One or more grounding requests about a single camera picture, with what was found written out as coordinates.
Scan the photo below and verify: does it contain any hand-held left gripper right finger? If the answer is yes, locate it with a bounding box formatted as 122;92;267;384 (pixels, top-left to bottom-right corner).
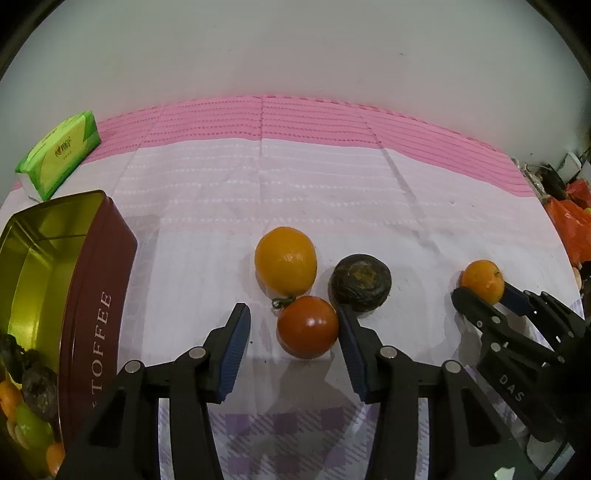
336;302;539;480

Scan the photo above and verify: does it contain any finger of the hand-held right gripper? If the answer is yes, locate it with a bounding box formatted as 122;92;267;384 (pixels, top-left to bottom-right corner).
451;287;561;370
501;281;588;344

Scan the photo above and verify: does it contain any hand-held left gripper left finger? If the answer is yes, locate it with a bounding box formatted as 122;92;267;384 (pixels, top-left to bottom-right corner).
55;302;252;480

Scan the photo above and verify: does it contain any red tomato with stem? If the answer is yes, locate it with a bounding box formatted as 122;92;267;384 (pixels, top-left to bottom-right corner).
276;295;340;360

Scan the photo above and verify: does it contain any dark round fruit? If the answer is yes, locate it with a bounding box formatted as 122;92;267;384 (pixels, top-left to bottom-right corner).
329;254;392;317

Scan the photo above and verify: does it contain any gold and maroon tin box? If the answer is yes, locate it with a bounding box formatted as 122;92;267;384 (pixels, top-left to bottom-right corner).
0;189;139;480

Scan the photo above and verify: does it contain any dark wrinkled fruit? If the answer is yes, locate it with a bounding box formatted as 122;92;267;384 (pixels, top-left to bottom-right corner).
0;333;28;384
21;364;60;423

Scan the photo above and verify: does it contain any orange plastic bag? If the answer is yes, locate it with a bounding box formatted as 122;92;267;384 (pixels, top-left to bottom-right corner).
545;180;591;264

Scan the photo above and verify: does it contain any large orange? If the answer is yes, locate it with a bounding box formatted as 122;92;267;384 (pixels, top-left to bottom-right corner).
254;226;318;296

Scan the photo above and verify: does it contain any dark clutter pile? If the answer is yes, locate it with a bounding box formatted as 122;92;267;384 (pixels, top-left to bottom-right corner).
512;150;591;204

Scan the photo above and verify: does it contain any green lime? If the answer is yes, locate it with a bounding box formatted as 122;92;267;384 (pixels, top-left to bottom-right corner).
15;402;55;449

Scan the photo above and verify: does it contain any green tissue pack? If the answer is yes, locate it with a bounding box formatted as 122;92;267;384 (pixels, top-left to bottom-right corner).
15;111;101;201

